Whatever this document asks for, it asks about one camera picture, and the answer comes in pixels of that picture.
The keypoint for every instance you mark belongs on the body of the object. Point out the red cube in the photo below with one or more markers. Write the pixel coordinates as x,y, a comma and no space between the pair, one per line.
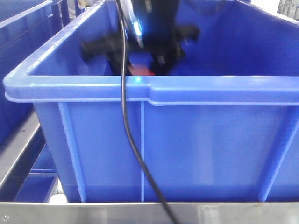
140,70

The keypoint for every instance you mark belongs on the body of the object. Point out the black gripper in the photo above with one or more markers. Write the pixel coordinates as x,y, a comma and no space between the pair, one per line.
146,25

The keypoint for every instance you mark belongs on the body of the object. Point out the large blue plastic crate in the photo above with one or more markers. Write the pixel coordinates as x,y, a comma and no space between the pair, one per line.
222,126

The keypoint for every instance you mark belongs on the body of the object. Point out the steel shelf front rail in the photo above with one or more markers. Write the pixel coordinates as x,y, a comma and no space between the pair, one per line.
148,213

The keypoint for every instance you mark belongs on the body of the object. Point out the blue crate at left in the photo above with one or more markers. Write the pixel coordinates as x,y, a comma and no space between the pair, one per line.
25,25

